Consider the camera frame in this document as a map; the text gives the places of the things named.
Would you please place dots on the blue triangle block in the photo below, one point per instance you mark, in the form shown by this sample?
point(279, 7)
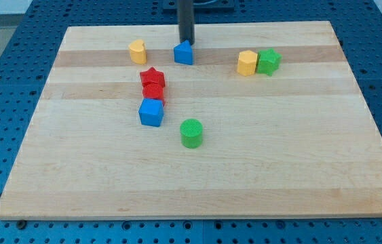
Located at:
point(183, 53)

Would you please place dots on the red star block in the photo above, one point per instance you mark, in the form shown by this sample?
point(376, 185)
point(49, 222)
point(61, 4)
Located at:
point(152, 76)

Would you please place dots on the green star block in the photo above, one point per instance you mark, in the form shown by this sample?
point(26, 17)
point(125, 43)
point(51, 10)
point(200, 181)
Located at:
point(268, 61)

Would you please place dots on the green cylinder block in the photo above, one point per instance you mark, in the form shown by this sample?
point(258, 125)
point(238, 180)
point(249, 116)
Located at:
point(191, 133)

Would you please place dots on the blue cube block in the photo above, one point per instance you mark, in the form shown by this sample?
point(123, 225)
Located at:
point(151, 112)

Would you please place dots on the red cylinder block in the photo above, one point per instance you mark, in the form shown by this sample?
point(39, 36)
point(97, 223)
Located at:
point(154, 91)

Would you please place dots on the wooden board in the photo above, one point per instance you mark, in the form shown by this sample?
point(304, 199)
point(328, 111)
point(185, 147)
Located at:
point(268, 122)

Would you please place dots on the yellow hexagon block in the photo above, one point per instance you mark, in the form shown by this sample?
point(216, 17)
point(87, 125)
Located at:
point(246, 63)

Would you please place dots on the yellow heart block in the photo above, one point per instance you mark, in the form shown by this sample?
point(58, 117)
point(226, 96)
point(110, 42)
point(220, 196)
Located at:
point(138, 53)

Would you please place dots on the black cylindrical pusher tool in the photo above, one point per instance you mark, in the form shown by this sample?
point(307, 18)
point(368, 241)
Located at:
point(186, 20)

